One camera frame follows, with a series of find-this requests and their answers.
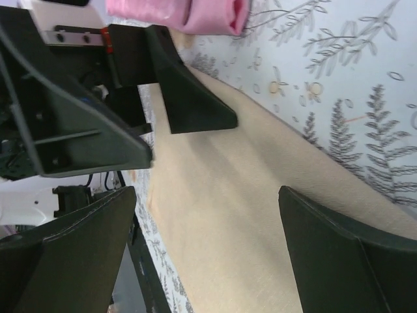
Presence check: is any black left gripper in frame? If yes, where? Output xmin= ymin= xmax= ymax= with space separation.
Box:
xmin=1 ymin=7 xmax=152 ymax=178

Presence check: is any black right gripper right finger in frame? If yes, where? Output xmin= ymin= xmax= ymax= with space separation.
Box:
xmin=278 ymin=186 xmax=416 ymax=312

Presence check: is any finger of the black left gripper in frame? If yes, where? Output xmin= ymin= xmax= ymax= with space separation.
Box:
xmin=145 ymin=25 xmax=238 ymax=134

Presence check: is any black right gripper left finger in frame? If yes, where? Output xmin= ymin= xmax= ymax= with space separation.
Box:
xmin=1 ymin=186 xmax=136 ymax=312

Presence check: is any beige cloth napkin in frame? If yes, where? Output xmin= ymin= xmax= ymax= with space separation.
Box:
xmin=147 ymin=70 xmax=416 ymax=312

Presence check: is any pink cloth placemat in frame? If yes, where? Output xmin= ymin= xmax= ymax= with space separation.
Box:
xmin=106 ymin=0 xmax=250 ymax=36

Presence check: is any floral patterned table mat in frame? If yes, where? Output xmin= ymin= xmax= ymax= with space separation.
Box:
xmin=130 ymin=1 xmax=416 ymax=312

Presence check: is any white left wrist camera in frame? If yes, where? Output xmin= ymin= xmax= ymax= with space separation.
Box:
xmin=18 ymin=1 xmax=105 ymax=47

